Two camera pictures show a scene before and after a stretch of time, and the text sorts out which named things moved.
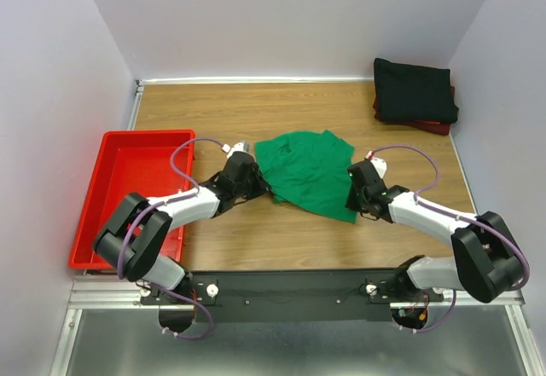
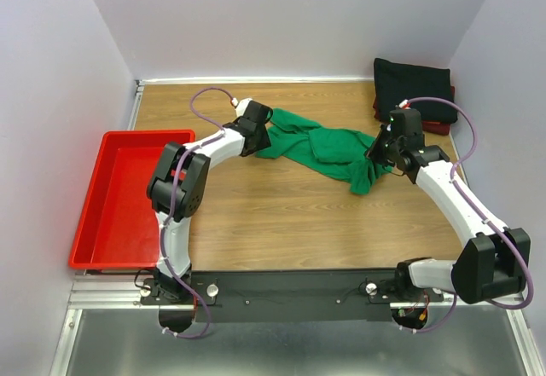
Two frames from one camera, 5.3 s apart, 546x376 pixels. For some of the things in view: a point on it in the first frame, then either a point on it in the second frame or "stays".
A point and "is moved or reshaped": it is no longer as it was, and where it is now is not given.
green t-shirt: [310, 170] is moved or reshaped
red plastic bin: [129, 162] stays
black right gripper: [351, 203] → [373, 151]
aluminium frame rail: [107, 332] stays
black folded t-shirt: [414, 93] stays
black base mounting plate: [281, 296] stays
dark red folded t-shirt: [422, 126] stays
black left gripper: [262, 186] → [264, 143]
